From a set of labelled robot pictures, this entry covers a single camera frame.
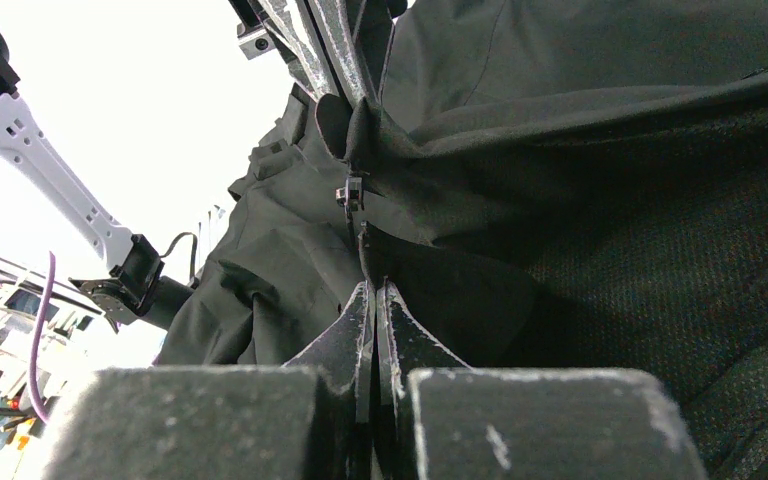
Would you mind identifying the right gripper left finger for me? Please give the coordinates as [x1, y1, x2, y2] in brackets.
[283, 281, 374, 479]

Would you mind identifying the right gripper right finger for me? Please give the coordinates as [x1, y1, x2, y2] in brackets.
[375, 280, 468, 479]

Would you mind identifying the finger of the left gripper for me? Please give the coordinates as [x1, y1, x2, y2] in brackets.
[251, 0, 338, 100]
[305, 0, 378, 105]

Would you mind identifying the black zip jacket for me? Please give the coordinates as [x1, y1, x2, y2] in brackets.
[158, 1, 768, 479]

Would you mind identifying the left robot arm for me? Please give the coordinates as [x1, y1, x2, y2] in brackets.
[0, 1, 407, 329]

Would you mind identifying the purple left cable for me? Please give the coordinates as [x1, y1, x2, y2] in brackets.
[28, 251, 58, 425]

